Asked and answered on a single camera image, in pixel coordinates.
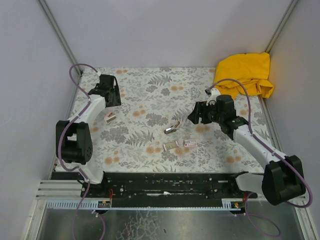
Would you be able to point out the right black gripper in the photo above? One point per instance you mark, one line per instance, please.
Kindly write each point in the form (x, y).
(201, 113)

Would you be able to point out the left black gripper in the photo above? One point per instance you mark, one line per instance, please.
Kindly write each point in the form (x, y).
(115, 93)

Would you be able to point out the red staple box sleeve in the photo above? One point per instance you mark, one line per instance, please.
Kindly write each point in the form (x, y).
(190, 143)

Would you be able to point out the metal stapler magazine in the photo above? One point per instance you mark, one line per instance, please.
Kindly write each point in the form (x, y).
(172, 128)

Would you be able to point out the staple box tray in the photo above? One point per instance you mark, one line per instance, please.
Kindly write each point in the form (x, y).
(170, 145)

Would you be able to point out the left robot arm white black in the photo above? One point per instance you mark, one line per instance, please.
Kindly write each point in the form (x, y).
(74, 147)

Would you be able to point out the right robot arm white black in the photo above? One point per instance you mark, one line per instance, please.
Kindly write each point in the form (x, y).
(282, 179)

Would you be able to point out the floral patterned mat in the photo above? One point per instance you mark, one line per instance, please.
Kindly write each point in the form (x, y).
(152, 100)

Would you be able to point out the yellow cloth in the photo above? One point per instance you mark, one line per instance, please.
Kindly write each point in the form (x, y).
(250, 69)

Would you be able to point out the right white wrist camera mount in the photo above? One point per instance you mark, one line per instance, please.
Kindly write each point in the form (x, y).
(212, 94)

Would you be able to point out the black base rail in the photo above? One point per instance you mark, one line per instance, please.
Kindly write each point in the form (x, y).
(166, 190)

